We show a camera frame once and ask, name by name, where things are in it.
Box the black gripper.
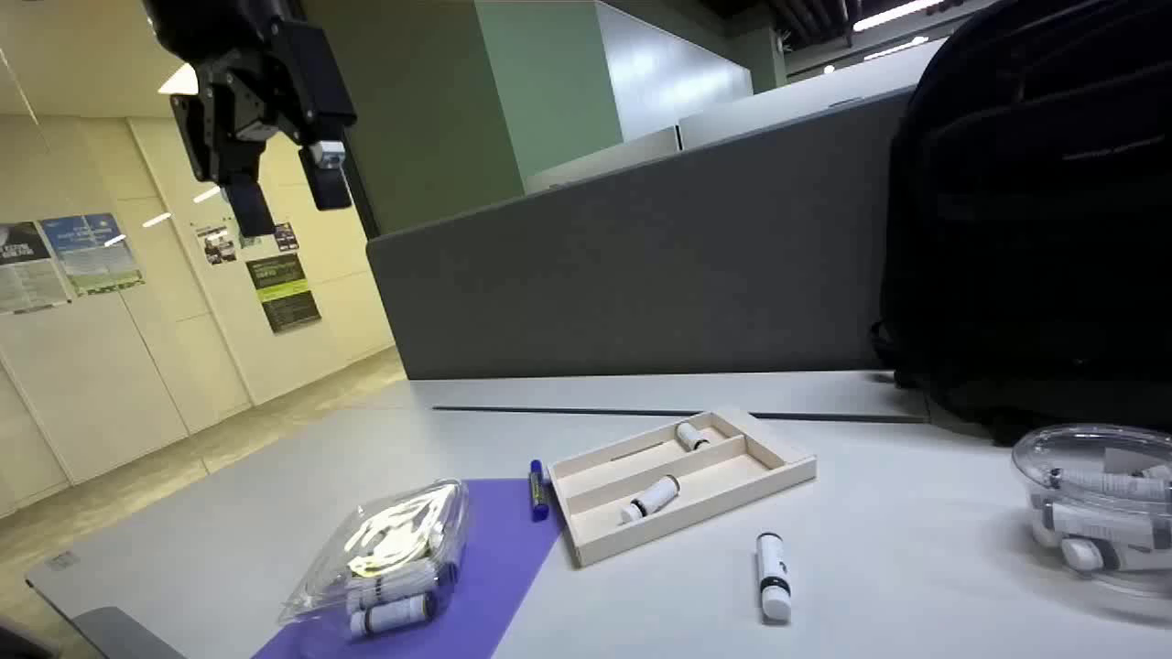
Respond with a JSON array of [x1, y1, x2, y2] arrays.
[[167, 43, 358, 242]]

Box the white cylinder with black band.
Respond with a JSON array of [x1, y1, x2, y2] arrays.
[[752, 529, 800, 630], [1056, 534, 1122, 579], [620, 474, 684, 529], [346, 556, 448, 613], [1038, 497, 1172, 555], [347, 589, 448, 641], [672, 418, 714, 453]]

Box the wooden segmented box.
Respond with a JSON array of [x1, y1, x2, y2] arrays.
[[541, 407, 821, 572]]

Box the grey partition panel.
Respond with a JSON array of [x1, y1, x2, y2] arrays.
[[361, 92, 912, 385]]

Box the blue marker cap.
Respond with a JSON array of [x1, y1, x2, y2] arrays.
[[523, 459, 552, 524]]

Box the clear plastic container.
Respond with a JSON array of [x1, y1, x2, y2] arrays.
[[278, 475, 475, 644]]

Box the purple mat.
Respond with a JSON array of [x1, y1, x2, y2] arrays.
[[248, 475, 567, 659]]

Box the ceiling light strip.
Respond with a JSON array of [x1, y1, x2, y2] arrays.
[[849, 0, 950, 36]]

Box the black backpack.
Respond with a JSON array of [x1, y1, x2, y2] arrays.
[[869, 0, 1172, 448]]

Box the clear round bowl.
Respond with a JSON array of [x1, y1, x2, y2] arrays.
[[1006, 423, 1172, 614]]

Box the small photo wall notice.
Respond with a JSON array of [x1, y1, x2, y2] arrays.
[[194, 224, 243, 267]]

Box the dark green wall poster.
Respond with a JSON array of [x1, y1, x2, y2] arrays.
[[244, 249, 327, 337]]

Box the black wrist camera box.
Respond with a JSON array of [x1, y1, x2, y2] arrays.
[[267, 20, 361, 142]]

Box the blue green wall poster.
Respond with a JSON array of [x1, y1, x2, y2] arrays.
[[37, 209, 148, 301]]

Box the blue grey wall poster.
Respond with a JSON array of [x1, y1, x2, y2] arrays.
[[0, 220, 72, 320]]

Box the white cable bundle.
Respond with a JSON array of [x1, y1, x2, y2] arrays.
[[346, 492, 449, 584]]

